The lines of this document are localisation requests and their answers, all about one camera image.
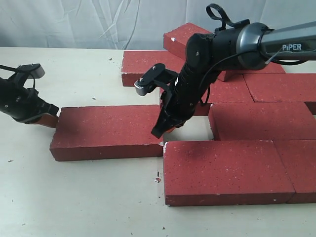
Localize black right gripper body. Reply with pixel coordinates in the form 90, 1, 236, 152
151, 83, 205, 138

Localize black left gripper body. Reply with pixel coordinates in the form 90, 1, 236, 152
0, 79, 59, 123

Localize red brick pushed sideways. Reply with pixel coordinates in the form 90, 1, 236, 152
50, 105, 163, 161

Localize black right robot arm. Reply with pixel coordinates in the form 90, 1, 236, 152
152, 3, 316, 138

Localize red brick stacked on top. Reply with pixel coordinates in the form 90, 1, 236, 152
163, 22, 210, 60

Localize red brick back left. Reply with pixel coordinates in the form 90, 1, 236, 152
121, 50, 184, 87

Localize red brick front large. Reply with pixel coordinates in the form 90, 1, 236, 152
163, 140, 295, 206

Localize red brick second row right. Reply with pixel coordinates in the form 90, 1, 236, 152
244, 73, 316, 102

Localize red brick third row right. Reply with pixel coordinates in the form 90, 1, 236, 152
208, 102, 316, 141

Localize red brick back right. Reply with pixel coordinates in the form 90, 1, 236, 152
218, 63, 285, 81

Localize red brick front right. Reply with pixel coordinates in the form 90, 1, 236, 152
274, 140, 316, 204

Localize white wrinkled backdrop curtain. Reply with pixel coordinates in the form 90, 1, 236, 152
0, 0, 316, 51

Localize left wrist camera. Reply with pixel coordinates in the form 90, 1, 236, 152
17, 63, 45, 79

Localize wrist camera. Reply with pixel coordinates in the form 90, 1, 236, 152
134, 63, 178, 96
17, 63, 45, 79

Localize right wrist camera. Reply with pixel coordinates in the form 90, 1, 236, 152
134, 63, 178, 96

